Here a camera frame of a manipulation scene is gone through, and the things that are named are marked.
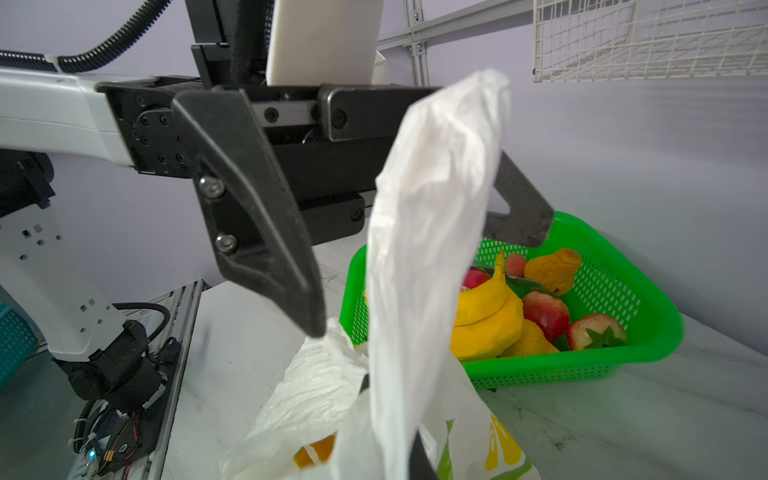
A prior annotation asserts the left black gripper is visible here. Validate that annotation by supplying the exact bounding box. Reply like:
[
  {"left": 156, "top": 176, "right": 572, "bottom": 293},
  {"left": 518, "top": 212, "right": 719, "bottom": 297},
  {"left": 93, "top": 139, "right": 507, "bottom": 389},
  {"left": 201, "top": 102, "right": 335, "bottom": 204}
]
[{"left": 98, "top": 1, "right": 432, "bottom": 338}]

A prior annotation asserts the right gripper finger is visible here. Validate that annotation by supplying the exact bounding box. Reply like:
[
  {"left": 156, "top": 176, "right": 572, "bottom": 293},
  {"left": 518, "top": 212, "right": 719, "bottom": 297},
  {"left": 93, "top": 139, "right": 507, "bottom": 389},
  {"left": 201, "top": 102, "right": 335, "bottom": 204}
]
[{"left": 409, "top": 432, "right": 438, "bottom": 480}]

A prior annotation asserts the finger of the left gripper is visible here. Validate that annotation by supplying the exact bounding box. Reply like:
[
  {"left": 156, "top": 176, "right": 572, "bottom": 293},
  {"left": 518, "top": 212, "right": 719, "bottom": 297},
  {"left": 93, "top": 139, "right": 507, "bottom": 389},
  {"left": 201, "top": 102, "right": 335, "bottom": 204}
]
[{"left": 483, "top": 152, "right": 555, "bottom": 248}]

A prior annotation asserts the white lemon print plastic bag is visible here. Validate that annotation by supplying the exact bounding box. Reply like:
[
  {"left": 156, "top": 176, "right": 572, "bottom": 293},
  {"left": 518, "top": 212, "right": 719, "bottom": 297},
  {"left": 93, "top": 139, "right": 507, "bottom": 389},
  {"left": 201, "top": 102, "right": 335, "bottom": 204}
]
[{"left": 219, "top": 69, "right": 538, "bottom": 479}]

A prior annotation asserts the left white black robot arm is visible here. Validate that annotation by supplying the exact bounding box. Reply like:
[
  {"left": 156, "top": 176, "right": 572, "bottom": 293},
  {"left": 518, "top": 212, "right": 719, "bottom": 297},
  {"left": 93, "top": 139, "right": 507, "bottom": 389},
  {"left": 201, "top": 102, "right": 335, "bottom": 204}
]
[{"left": 1, "top": 1, "right": 430, "bottom": 413}]

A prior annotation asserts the small pink lychee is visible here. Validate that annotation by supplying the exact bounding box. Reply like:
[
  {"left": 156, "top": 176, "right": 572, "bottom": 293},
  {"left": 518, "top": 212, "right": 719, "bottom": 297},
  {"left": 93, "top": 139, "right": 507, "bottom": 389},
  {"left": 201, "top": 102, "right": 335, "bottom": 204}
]
[{"left": 505, "top": 253, "right": 527, "bottom": 278}]

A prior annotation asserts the orange yellow pear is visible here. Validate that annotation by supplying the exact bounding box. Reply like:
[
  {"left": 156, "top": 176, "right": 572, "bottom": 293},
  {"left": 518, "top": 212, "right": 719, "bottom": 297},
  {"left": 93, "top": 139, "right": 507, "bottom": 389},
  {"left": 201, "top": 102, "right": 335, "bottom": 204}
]
[{"left": 524, "top": 248, "right": 582, "bottom": 296}]

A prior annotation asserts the red dragon fruit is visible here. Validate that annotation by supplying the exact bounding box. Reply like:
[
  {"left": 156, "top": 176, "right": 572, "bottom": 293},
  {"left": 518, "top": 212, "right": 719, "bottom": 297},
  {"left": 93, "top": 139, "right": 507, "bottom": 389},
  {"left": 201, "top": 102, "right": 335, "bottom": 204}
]
[{"left": 462, "top": 267, "right": 492, "bottom": 291}]

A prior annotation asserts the small red apple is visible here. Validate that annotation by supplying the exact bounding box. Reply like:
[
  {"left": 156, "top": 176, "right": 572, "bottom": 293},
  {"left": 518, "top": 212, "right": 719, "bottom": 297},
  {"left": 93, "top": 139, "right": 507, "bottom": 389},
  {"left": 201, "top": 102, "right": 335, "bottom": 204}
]
[{"left": 523, "top": 291, "right": 571, "bottom": 342}]

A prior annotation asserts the green plastic basket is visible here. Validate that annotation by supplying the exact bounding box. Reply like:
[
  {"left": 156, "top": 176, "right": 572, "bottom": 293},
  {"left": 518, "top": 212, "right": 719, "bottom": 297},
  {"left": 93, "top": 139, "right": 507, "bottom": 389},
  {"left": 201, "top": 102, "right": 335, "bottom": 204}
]
[{"left": 338, "top": 209, "right": 685, "bottom": 391}]

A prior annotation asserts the small orange fruit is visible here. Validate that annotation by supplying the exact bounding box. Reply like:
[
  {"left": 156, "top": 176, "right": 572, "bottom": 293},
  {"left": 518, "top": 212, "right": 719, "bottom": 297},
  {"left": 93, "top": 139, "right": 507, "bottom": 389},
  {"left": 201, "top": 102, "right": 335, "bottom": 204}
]
[{"left": 499, "top": 319, "right": 559, "bottom": 358}]

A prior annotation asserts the red strawberry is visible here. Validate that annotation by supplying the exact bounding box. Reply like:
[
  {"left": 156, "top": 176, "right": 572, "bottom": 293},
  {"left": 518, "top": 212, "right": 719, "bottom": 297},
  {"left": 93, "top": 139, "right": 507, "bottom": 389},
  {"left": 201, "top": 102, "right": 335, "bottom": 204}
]
[{"left": 566, "top": 313, "right": 629, "bottom": 351}]

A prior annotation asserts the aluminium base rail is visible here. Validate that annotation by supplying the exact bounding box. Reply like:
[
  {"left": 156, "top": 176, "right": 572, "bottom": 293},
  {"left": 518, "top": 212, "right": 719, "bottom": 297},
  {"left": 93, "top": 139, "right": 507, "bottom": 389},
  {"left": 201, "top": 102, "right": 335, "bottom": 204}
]
[{"left": 59, "top": 278, "right": 211, "bottom": 480}]

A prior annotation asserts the white wire wall basket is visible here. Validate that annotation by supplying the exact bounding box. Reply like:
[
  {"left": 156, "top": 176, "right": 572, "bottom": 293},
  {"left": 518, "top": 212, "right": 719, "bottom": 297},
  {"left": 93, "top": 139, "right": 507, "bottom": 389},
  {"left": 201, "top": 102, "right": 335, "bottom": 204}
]
[{"left": 533, "top": 0, "right": 767, "bottom": 83}]

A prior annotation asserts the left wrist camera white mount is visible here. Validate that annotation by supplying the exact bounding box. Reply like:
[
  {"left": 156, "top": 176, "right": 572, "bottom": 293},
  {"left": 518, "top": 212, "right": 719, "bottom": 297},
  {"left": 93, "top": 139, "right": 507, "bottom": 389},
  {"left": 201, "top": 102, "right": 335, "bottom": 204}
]
[{"left": 266, "top": 0, "right": 384, "bottom": 87}]

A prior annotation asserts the left black corrugated cable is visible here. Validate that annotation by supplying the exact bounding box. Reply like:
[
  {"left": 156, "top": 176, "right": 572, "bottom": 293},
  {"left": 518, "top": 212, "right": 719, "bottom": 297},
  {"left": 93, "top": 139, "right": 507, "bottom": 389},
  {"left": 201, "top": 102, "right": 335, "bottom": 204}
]
[{"left": 0, "top": 0, "right": 174, "bottom": 74}]

